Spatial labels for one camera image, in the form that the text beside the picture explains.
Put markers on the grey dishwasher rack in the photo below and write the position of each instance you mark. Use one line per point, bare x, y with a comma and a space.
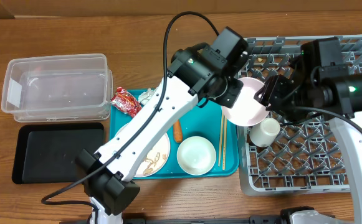
305, 156

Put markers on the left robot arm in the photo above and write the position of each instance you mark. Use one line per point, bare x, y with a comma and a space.
197, 72

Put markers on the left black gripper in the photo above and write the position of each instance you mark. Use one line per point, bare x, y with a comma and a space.
230, 99

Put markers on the left wooden chopstick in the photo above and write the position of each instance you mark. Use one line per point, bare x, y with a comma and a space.
220, 139

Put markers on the crumpled white tissue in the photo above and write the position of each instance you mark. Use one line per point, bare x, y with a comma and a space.
146, 96

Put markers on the wooden chopstick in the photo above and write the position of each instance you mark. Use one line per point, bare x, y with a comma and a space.
224, 144
220, 139

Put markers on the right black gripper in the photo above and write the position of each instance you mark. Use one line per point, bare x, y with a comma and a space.
270, 93

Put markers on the clear plastic storage bin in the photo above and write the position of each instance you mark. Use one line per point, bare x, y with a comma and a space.
58, 88

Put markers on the orange carrot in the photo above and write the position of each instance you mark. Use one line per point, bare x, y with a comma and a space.
177, 132

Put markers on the right wooden chopstick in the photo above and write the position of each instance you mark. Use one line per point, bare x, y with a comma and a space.
224, 144

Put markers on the white plate with food scraps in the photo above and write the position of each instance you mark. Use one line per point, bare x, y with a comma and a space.
155, 159

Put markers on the pale green bowl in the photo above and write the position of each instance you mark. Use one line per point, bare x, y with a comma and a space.
196, 155

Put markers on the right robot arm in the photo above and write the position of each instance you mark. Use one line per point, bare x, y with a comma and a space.
322, 83

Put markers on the pale green cup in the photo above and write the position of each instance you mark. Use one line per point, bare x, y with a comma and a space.
264, 133

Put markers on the black plastic tray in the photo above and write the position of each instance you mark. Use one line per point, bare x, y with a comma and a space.
45, 153

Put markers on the red snack wrapper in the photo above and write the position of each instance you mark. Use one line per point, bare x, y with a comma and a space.
125, 102

